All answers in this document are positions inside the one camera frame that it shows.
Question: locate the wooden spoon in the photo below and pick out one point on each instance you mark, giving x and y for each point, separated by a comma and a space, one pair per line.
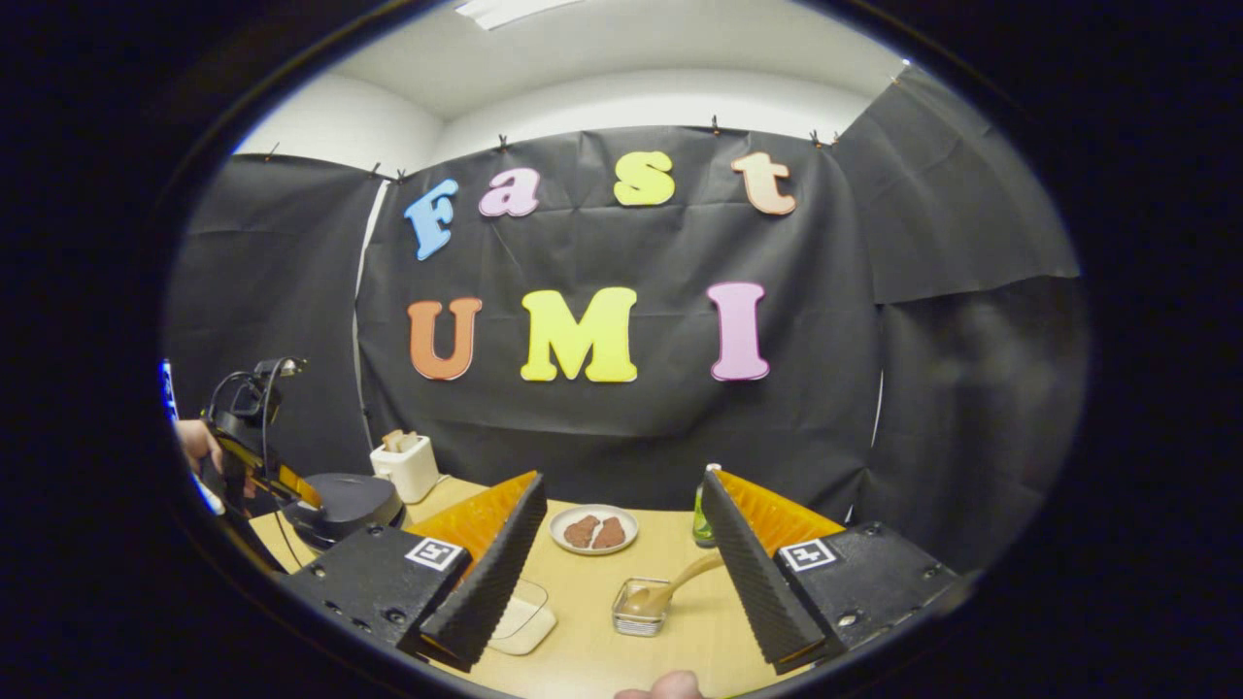
643, 602

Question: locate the computer monitor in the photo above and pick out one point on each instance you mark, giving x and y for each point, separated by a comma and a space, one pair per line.
169, 388

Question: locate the clear small container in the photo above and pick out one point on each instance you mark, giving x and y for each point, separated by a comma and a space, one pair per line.
631, 626

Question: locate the white round plate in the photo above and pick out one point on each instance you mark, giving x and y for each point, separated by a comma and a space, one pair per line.
558, 529

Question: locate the brown meat piece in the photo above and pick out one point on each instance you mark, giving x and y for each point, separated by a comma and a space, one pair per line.
611, 533
581, 532

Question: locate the dark grey rice cooker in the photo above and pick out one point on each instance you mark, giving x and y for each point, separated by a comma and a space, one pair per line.
350, 505

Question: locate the long ceiling light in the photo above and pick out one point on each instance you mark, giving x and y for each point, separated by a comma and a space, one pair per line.
515, 10

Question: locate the green drink bottle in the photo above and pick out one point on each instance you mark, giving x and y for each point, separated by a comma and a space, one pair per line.
701, 524

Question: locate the white chopstick holder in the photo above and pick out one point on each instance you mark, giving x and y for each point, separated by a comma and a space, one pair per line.
408, 476

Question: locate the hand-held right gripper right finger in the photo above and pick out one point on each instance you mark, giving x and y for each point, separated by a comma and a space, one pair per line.
753, 582

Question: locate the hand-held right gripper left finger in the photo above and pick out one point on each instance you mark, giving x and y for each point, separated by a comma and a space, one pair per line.
505, 573

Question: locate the black backdrop cloth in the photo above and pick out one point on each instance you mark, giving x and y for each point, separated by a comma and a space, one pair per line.
631, 437

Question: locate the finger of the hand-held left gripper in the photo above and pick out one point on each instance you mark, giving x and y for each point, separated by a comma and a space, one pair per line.
299, 487

